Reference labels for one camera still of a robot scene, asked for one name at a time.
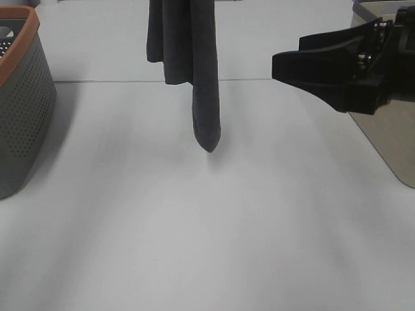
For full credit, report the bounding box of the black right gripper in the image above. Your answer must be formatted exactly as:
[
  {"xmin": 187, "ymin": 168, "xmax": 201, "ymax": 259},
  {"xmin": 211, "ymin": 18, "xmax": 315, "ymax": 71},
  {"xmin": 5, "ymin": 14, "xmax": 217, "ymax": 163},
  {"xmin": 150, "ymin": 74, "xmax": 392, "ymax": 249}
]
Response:
[{"xmin": 272, "ymin": 6, "xmax": 414, "ymax": 115}]

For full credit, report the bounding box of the dark navy towel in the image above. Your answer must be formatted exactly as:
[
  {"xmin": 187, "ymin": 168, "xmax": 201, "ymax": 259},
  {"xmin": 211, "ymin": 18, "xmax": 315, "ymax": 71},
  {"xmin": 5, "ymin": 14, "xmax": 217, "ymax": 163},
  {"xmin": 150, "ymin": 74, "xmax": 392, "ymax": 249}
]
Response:
[{"xmin": 146, "ymin": 0, "xmax": 221, "ymax": 153}]

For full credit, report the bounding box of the beige basket grey rim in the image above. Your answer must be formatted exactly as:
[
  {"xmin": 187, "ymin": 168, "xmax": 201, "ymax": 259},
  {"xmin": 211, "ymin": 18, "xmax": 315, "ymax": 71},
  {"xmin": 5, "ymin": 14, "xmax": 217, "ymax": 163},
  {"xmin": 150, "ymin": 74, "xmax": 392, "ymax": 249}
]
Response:
[{"xmin": 350, "ymin": 1, "xmax": 414, "ymax": 188}]

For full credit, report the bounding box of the grey perforated basket orange rim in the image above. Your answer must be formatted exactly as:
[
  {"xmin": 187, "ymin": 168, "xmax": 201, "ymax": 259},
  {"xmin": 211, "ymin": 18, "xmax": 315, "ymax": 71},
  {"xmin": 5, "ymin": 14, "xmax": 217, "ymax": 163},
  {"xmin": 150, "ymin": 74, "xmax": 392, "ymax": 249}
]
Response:
[{"xmin": 1, "ymin": 5, "xmax": 56, "ymax": 198}]

